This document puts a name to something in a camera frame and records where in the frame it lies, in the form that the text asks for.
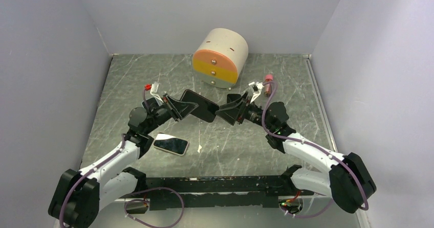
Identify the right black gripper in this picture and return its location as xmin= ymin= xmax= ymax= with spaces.
xmin=215 ymin=92 xmax=275 ymax=131

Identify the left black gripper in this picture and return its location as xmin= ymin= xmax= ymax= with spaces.
xmin=144 ymin=94 xmax=199 ymax=134

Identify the bare black phone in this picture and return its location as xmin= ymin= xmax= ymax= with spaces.
xmin=181 ymin=89 xmax=219 ymax=123

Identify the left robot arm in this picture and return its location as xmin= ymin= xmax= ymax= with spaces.
xmin=48 ymin=95 xmax=199 ymax=227

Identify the phone in cream case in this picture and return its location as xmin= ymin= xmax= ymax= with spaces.
xmin=153 ymin=132 xmax=189 ymax=156

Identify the pink capped marker tube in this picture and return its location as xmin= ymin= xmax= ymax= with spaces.
xmin=264 ymin=74 xmax=273 ymax=97

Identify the round pastel drawer cabinet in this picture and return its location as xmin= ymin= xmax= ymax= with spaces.
xmin=192 ymin=28 xmax=249 ymax=88

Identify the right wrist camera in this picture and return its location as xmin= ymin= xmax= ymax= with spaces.
xmin=244 ymin=81 xmax=264 ymax=103

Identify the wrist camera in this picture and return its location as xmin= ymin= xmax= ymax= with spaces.
xmin=244 ymin=81 xmax=264 ymax=103
xmin=142 ymin=82 xmax=163 ymax=108

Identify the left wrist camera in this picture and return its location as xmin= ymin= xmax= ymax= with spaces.
xmin=142 ymin=82 xmax=163 ymax=108

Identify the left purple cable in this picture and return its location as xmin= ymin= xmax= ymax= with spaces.
xmin=58 ymin=87 xmax=185 ymax=228

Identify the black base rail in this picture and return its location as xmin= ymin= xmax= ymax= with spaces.
xmin=113 ymin=175 xmax=314 ymax=211

